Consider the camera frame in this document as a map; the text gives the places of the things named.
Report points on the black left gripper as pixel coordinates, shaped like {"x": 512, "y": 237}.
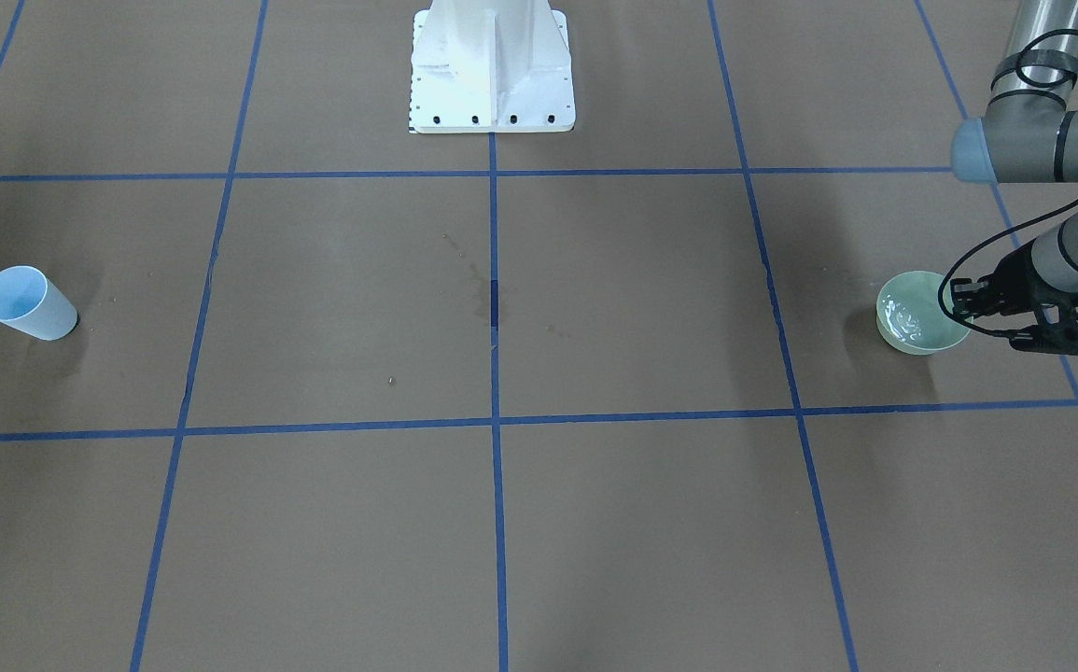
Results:
{"x": 1017, "y": 284}

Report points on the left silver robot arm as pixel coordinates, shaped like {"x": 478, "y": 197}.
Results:
{"x": 1027, "y": 134}

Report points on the green ceramic bowl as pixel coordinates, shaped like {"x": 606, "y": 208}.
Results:
{"x": 909, "y": 316}

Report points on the blue plastic cup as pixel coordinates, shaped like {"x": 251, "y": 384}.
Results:
{"x": 31, "y": 304}

